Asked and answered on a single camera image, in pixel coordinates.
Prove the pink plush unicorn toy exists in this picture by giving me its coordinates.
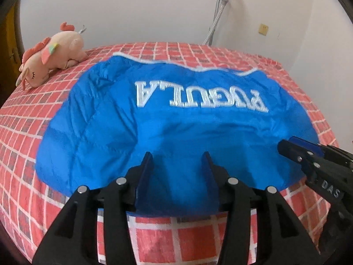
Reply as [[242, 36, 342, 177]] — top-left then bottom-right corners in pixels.
[[19, 22, 89, 89]]

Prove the blue puffer jacket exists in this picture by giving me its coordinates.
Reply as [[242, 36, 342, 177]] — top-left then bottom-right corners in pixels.
[[36, 54, 319, 217]]

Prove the wooden door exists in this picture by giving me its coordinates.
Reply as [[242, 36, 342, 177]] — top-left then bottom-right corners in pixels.
[[0, 4, 24, 108]]

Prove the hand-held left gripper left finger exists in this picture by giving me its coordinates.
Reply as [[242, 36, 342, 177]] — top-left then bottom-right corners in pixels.
[[32, 151, 154, 265]]

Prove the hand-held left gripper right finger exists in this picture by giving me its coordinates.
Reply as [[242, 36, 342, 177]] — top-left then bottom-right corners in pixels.
[[201, 151, 322, 265]]

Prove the bed with red plaid sheet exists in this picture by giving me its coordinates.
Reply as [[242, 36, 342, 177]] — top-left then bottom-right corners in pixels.
[[0, 42, 341, 265]]

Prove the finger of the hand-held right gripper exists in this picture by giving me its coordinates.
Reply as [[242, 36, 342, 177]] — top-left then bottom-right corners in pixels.
[[276, 139, 322, 176], [288, 136, 324, 156]]

